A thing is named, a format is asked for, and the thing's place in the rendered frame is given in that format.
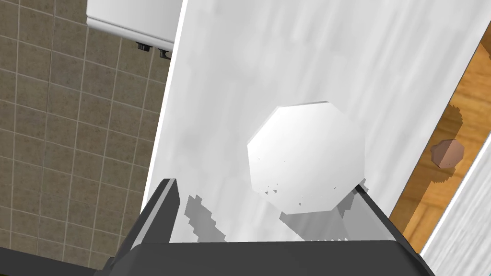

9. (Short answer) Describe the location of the wooden door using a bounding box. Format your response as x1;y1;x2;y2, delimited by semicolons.
389;32;491;254

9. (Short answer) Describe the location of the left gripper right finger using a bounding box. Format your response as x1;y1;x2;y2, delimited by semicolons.
337;184;421;254

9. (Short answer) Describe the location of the white round door knob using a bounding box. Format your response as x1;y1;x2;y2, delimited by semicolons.
246;101;366;215

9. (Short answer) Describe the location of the white door leaf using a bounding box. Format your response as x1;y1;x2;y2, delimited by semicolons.
140;0;491;244

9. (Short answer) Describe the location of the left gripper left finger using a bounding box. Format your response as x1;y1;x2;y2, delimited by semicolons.
129;178;181;252

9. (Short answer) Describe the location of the brown round knob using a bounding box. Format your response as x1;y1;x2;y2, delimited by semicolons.
430;138;466;170

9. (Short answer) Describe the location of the white appliance with black feet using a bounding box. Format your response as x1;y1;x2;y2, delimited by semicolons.
85;0;184;60

